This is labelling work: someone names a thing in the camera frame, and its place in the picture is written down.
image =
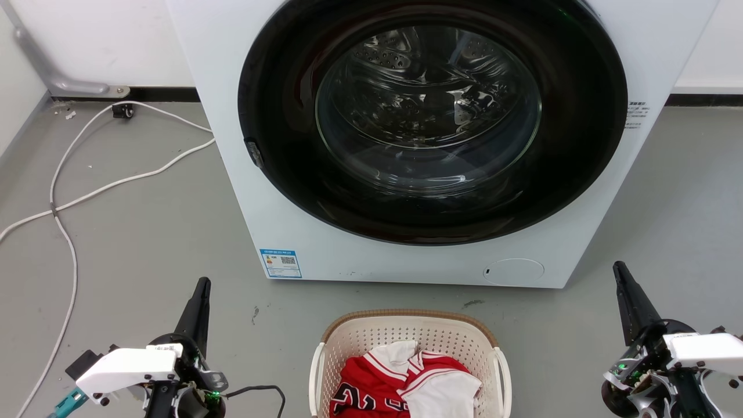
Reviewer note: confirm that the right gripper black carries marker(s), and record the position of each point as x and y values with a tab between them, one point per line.
644	371

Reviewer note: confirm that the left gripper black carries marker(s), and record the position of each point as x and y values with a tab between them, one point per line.
194	371

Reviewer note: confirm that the cream plastic laundry basket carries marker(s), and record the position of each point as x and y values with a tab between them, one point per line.
371	334

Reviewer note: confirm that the blue energy label sticker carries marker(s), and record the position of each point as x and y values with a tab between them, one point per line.
281	263

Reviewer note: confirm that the round white filter cover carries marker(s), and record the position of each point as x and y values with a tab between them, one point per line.
514	271

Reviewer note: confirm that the white front-load washing machine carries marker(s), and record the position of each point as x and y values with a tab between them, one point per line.
232	174

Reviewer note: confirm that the teal plastic connector piece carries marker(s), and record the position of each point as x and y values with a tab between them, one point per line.
68	403

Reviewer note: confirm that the black round glass washer door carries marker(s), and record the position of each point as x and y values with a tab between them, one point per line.
278	174

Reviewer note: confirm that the red and white jersey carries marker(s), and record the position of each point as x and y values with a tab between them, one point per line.
371	386

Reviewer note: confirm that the small printed warning label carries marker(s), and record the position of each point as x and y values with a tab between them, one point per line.
637	115

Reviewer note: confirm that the white cloth garment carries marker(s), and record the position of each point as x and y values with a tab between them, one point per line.
447	395

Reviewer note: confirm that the grey metal floor pipe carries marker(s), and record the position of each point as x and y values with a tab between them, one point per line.
40	64

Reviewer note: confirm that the right white wrist camera housing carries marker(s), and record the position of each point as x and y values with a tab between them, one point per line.
705	348

